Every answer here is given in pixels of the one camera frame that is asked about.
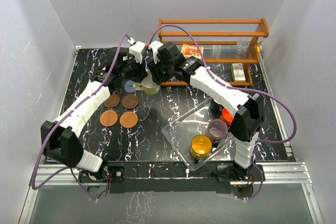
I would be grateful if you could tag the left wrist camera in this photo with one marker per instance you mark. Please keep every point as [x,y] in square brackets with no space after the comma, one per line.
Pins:
[137,51]

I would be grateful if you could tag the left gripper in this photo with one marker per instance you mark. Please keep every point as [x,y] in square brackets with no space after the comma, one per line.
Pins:
[142,73]

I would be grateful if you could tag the clear plastic cup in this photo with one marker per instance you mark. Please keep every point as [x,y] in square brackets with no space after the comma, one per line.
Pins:
[242,46]

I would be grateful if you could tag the orange mug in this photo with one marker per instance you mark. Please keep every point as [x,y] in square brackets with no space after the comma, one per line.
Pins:
[226,117]

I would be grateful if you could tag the purple mug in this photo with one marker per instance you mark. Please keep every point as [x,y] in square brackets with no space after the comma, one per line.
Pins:
[216,131]

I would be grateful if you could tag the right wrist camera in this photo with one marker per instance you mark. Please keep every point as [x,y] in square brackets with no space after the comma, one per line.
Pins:
[154,46]

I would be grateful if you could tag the pale green mug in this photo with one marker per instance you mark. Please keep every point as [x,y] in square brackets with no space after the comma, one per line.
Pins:
[147,85]

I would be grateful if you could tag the yellow mug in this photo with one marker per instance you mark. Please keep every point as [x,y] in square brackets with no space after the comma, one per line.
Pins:
[201,146]

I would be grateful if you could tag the white and red box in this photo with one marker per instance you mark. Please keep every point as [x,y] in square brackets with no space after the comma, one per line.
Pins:
[238,73]

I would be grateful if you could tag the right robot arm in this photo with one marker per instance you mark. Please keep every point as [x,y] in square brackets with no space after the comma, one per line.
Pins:
[248,115]

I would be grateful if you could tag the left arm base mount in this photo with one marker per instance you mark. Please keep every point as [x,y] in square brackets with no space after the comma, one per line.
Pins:
[108,174]

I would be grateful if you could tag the dark wooden coaster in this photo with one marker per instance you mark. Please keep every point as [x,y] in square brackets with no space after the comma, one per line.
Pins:
[130,101]
[112,101]

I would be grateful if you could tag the clear plastic tray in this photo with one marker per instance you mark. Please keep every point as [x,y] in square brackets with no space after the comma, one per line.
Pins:
[187,135]

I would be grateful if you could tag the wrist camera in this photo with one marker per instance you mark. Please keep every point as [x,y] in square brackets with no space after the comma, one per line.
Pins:
[137,51]
[154,46]

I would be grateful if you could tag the blue paper coaster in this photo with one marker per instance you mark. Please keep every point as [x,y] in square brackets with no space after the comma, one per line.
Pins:
[128,86]

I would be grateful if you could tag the wooden shelf rack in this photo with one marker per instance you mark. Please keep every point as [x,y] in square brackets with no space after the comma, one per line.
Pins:
[218,37]

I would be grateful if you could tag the light wooden coaster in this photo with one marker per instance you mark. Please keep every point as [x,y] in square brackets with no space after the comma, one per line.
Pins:
[128,119]
[108,118]

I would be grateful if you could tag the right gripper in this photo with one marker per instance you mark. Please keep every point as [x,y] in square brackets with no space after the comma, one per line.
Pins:
[157,76]

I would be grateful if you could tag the aluminium frame rail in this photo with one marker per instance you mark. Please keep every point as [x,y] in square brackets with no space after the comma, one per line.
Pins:
[162,192]

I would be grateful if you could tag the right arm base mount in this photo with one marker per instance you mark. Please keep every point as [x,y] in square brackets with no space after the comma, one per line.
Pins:
[245,184]

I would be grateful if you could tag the orange snack packet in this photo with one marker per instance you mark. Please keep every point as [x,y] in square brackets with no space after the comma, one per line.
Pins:
[190,51]

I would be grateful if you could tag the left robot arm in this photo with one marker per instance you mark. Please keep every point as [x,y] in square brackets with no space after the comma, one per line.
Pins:
[60,138]

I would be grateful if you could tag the black and white mug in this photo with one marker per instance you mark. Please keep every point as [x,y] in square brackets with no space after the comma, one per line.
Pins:
[214,108]

